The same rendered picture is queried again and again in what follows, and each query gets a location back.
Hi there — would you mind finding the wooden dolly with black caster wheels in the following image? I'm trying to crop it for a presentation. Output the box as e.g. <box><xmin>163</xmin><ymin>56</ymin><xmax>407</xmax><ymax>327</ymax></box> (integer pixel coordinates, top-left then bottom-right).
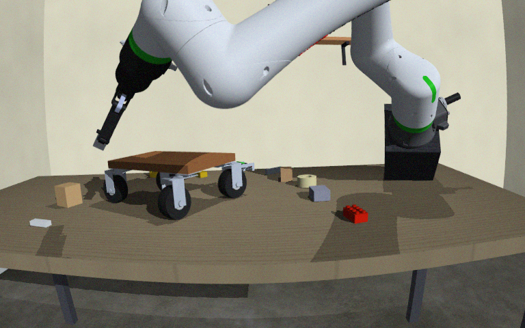
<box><xmin>103</xmin><ymin>151</ymin><xmax>254</xmax><ymax>219</ymax></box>

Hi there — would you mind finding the tan cardboard box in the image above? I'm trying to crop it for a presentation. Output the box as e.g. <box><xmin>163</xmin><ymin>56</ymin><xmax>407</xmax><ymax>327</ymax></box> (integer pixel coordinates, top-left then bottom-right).
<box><xmin>54</xmin><ymin>182</ymin><xmax>83</xmax><ymax>208</ymax></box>

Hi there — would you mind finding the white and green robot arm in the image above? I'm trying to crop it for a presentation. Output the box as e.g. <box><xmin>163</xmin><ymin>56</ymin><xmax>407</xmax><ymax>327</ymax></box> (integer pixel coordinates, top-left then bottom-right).
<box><xmin>119</xmin><ymin>0</ymin><xmax>461</xmax><ymax>149</ymax></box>

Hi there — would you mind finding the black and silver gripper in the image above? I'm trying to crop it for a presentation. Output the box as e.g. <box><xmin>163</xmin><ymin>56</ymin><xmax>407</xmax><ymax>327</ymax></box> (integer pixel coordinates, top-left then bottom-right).
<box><xmin>93</xmin><ymin>63</ymin><xmax>152</xmax><ymax>151</ymax></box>

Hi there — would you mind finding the grey rectangular bar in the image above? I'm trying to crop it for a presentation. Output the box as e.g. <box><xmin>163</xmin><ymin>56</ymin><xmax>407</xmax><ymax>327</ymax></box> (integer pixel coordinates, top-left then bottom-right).
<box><xmin>265</xmin><ymin>167</ymin><xmax>280</xmax><ymax>175</ymax></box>

